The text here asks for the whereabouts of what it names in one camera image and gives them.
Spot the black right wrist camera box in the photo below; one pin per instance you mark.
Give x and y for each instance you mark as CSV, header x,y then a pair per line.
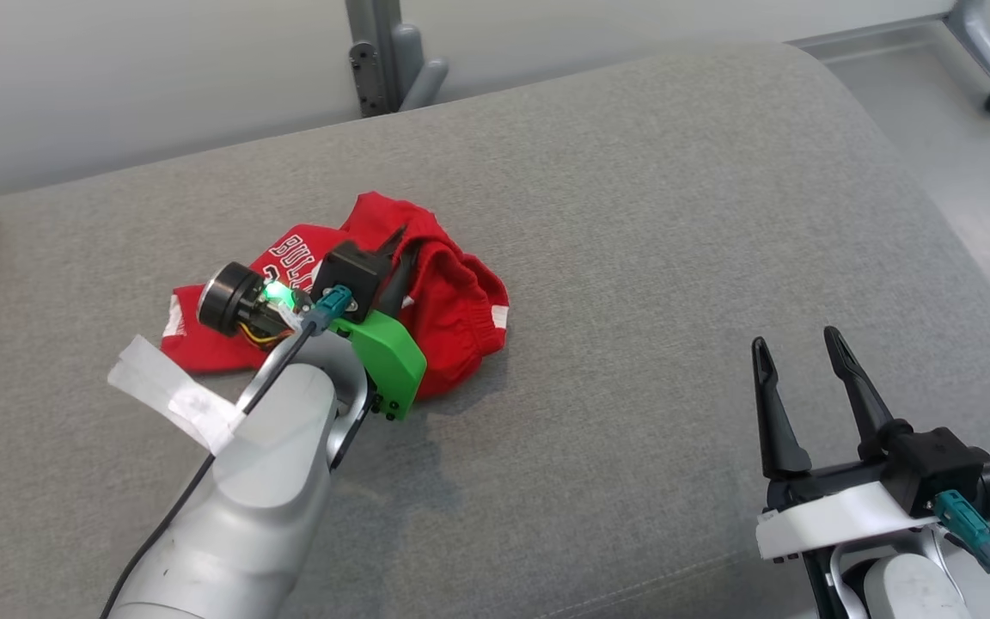
x,y
938,464

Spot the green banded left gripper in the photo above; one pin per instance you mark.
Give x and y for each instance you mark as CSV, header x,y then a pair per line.
x,y
383,361

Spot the red shorts with white trim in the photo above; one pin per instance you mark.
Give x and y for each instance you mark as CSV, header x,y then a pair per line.
x,y
456,297

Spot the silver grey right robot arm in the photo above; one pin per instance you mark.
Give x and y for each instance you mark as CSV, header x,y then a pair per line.
x,y
907,585

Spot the grey metal leg with caster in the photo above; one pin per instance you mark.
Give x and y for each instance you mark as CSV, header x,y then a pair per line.
x,y
989,60

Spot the grey fabric sofa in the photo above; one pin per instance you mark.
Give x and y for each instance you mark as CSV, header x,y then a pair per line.
x,y
632,215

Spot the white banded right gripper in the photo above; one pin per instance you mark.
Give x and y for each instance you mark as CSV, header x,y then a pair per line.
x,y
839,520

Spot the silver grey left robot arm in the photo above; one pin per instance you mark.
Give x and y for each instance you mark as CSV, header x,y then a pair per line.
x,y
246,516

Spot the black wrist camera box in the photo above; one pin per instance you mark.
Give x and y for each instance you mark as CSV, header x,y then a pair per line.
x,y
938,464
353,275

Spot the white tape strip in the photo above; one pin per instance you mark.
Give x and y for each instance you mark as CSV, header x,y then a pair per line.
x,y
168,391

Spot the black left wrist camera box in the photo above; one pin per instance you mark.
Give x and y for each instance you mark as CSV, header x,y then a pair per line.
x,y
353,275

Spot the grey metal partition post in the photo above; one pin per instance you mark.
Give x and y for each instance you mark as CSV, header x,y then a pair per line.
x,y
383,52

